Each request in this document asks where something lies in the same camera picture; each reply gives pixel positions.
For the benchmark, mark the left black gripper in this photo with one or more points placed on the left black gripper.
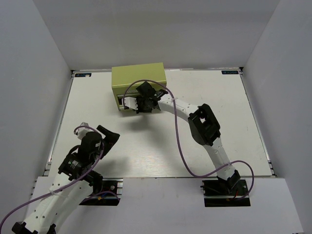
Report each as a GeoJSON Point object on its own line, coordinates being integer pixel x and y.
{"type": "Point", "coordinates": [109, 140]}

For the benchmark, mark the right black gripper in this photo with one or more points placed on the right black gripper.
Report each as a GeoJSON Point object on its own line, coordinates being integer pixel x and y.
{"type": "Point", "coordinates": [140, 108]}

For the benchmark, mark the green metal drawer chest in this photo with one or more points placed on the green metal drawer chest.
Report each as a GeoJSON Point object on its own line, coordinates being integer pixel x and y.
{"type": "Point", "coordinates": [123, 76]}

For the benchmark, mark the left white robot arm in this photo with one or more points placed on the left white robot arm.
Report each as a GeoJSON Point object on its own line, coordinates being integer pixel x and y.
{"type": "Point", "coordinates": [74, 182]}

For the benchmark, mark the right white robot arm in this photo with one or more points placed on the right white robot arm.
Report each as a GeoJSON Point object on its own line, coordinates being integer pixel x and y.
{"type": "Point", "coordinates": [204, 127]}

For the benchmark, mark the left blue corner label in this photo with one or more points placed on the left blue corner label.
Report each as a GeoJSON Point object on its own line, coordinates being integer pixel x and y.
{"type": "Point", "coordinates": [82, 75]}

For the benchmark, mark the blue corner label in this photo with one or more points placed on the blue corner label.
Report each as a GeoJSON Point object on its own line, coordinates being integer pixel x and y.
{"type": "Point", "coordinates": [82, 75]}
{"type": "Point", "coordinates": [229, 72]}

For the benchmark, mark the right blue corner label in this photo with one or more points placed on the right blue corner label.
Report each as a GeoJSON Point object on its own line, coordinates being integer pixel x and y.
{"type": "Point", "coordinates": [229, 72]}

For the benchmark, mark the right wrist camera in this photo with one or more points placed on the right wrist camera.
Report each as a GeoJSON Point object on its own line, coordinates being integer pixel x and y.
{"type": "Point", "coordinates": [130, 103]}

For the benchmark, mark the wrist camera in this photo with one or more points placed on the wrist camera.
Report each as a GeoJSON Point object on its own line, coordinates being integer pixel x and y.
{"type": "Point", "coordinates": [130, 103]}
{"type": "Point", "coordinates": [82, 130]}

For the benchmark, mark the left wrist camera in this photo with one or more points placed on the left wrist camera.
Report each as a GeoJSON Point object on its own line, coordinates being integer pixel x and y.
{"type": "Point", "coordinates": [82, 130]}

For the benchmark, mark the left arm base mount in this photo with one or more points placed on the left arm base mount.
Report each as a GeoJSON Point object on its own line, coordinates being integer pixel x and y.
{"type": "Point", "coordinates": [110, 195]}

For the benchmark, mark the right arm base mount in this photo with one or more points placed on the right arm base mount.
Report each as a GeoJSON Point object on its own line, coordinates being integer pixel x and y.
{"type": "Point", "coordinates": [216, 196]}

